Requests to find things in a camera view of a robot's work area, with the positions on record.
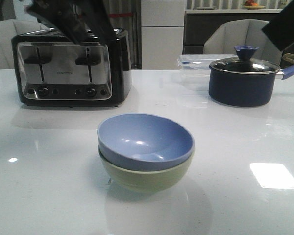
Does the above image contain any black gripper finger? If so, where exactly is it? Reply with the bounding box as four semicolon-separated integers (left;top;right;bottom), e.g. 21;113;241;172
27;0;88;44
74;0;117;44

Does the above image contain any blue bowl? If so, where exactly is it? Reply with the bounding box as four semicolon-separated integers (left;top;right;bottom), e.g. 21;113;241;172
97;113;195;171

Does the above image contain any green bowl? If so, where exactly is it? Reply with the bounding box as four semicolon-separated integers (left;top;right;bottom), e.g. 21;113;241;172
98;149;194;193

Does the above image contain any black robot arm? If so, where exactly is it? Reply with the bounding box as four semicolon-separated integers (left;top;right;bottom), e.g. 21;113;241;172
27;0;294;51

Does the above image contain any black chrome four-slot toaster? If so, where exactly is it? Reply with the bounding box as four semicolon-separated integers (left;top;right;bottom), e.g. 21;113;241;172
12;28;132;107

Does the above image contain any grey chair left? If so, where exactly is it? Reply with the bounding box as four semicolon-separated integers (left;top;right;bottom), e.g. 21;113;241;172
0;19;47;69

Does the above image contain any grey chair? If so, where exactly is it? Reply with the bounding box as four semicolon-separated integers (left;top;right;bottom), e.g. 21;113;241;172
203;19;282;65
0;19;47;69

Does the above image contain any white cabinet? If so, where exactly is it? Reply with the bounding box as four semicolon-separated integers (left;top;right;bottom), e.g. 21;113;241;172
141;0;186;70

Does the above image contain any dark counter with white top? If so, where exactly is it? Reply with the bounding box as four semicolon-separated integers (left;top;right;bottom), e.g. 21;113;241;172
183;10;280;56

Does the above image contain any clear plastic food container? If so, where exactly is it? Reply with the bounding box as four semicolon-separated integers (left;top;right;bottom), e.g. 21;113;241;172
177;54;237;91

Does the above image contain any grey chair right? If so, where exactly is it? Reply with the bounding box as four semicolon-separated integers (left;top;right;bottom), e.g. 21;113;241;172
203;19;282;65

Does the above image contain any fruit bowl on counter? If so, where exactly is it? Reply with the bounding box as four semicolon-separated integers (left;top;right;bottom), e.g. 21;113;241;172
243;0;265;10

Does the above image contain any glass pot lid blue knob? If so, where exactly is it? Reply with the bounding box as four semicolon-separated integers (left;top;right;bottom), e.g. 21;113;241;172
209;45;280;74

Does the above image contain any dark blue saucepan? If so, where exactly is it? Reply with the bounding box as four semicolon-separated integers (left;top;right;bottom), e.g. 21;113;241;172
208;63;294;108

